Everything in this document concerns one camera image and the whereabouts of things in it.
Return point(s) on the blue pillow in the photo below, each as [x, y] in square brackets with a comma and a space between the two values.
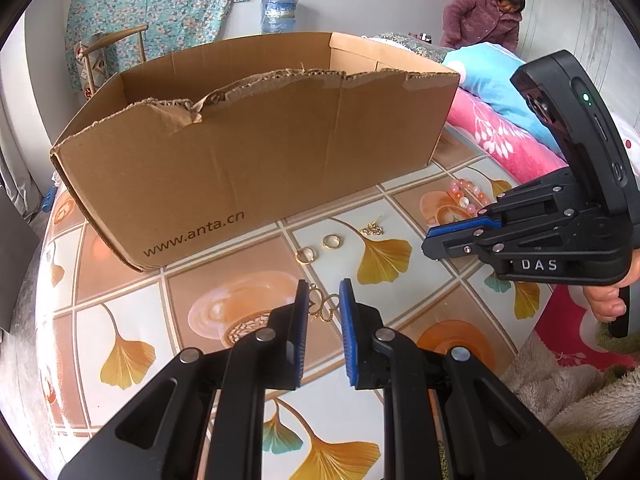
[500, 85]

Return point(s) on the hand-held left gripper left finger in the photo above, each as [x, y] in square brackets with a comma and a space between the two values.
[301, 335]

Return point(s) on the wooden chair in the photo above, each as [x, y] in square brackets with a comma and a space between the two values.
[115, 39]

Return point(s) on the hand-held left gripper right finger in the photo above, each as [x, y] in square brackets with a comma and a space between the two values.
[346, 335]

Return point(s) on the tile-patterned table cover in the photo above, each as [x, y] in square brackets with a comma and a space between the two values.
[150, 310]

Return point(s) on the pink floral blanket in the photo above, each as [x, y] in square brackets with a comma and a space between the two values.
[495, 130]

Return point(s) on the white panelled door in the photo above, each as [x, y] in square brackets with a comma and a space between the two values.
[575, 10]

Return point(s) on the white and green fluffy robe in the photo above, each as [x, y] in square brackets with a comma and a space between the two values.
[560, 390]

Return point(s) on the gold hoop earring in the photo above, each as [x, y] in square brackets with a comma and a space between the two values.
[303, 262]

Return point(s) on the blue water bottle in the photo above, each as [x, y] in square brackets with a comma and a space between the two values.
[277, 15]

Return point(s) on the grey patterned pillow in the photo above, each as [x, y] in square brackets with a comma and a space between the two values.
[410, 42]

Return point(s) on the dark grey board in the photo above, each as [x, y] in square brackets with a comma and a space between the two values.
[15, 270]

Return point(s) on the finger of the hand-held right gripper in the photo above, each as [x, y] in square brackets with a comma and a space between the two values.
[465, 227]
[460, 247]

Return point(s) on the small blue plastic object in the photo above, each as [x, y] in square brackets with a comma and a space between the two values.
[49, 199]

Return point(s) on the teal floral cloth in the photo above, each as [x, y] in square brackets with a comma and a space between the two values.
[165, 5]

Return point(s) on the person's right hand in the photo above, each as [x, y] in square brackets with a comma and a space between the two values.
[607, 305]

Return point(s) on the brown cardboard box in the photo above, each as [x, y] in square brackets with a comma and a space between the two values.
[275, 160]

